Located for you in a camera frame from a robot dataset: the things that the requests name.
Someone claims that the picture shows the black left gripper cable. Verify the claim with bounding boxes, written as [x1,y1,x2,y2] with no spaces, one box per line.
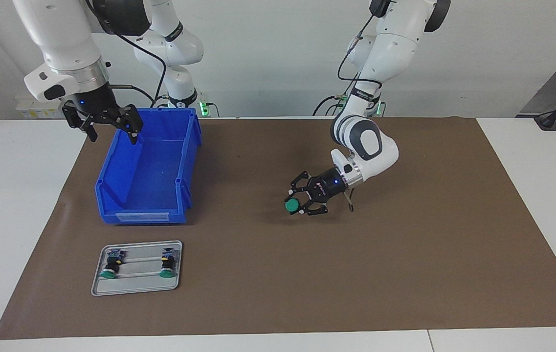
[337,14,382,212]

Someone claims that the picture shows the blue plastic storage bin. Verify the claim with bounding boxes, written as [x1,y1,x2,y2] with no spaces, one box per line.
[95,108,203,225]

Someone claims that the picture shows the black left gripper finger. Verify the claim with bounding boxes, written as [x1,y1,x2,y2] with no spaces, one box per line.
[290,171,321,197]
[297,196,330,217]

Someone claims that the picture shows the brown table mat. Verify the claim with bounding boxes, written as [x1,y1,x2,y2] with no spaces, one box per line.
[0,116,556,341]

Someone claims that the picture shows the white box yellow labels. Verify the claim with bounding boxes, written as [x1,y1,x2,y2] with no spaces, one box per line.
[16,95,70,120]

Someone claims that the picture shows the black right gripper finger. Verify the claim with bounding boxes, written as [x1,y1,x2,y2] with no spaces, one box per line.
[115,104,144,146]
[62,104,98,143]

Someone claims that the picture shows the black arm base cables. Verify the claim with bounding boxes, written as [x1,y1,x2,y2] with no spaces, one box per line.
[150,94,221,118]
[313,81,357,117]

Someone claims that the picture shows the silver metal tray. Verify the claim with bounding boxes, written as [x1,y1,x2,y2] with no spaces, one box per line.
[91,240,183,297]

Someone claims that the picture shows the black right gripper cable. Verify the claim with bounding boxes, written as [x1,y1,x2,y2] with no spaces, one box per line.
[86,0,168,107]

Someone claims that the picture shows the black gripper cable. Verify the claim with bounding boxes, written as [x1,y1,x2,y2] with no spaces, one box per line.
[337,14,382,212]
[86,0,168,107]

